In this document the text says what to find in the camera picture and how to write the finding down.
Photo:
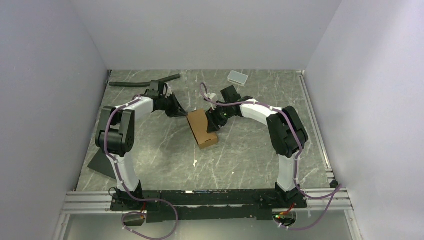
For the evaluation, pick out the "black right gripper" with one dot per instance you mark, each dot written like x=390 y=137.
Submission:
x=213 y=120

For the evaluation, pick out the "black rectangular pad left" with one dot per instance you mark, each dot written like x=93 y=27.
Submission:
x=102 y=165

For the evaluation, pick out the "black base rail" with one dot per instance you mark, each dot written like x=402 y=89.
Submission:
x=170 y=205

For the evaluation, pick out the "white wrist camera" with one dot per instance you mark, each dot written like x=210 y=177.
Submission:
x=210 y=97
x=167 y=91

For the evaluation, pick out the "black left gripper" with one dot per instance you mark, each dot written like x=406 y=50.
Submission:
x=177 y=110

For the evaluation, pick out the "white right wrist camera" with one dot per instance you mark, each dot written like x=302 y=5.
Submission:
x=210 y=97

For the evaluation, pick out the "white plastic container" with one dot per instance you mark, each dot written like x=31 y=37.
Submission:
x=237 y=78

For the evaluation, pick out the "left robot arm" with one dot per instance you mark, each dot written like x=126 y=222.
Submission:
x=115 y=135

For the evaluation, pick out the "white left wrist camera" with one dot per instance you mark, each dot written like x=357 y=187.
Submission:
x=167 y=91

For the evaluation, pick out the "brown cardboard box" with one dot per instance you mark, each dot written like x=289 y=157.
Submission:
x=198 y=123

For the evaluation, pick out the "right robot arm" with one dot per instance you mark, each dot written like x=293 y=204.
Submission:
x=287 y=133

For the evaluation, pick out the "aluminium frame rail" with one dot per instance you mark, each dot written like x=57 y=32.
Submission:
x=99 y=202

